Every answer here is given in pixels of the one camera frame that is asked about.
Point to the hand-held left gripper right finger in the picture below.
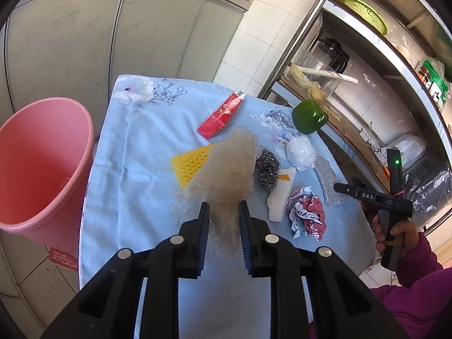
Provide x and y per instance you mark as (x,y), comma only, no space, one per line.
(245,240)

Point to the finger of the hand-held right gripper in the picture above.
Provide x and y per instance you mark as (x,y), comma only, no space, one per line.
(346,190)

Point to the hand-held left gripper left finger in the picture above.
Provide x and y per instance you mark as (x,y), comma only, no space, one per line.
(201,240)

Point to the clear bubble wrap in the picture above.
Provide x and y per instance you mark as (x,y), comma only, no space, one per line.
(330,187)

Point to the printed paper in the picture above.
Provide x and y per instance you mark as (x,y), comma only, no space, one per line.
(307,215)

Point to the white sponge block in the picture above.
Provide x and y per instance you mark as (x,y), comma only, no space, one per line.
(280,201)

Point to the clear plastic ball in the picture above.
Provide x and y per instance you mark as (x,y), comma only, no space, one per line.
(300,152)

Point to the beige plastic film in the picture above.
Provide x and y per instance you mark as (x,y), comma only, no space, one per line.
(226,169)

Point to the steel wool scrubber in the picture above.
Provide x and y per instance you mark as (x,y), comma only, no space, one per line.
(266,169)

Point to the yellow foam net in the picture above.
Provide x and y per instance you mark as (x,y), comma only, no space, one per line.
(189,164)

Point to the red cardboard box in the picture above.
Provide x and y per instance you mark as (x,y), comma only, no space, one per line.
(220,116)

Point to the pink plastic bucket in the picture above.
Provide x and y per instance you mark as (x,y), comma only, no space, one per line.
(42,166)

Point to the person's right forearm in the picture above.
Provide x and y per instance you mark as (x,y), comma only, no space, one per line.
(423,289)

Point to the person's right hand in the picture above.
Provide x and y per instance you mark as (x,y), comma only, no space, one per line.
(410,236)

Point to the clear plastic bag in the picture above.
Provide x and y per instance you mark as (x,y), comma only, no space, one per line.
(430,197)

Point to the green bell pepper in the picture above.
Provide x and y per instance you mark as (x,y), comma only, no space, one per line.
(309,116)

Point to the light blue floral cloth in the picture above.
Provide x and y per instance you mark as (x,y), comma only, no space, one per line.
(141,183)

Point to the ginger root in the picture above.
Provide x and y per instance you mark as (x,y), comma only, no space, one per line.
(317,91)

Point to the leek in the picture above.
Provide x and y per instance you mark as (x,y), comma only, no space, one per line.
(332,75)

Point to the metal shelf rack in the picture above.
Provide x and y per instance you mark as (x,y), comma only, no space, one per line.
(406,88)

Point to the clear plastic container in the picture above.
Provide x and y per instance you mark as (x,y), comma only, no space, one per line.
(317,76)

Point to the corn in husk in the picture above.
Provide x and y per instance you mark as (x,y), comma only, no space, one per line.
(300,77)

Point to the green packet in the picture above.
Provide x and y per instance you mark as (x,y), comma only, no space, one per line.
(436,81)

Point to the red floor sticker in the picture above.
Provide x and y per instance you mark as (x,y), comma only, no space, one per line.
(63,259)

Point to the green plastic basket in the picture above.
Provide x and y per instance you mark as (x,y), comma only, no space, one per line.
(365,14)

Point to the grey kitchen cabinet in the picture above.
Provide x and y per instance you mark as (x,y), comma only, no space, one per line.
(70,42)

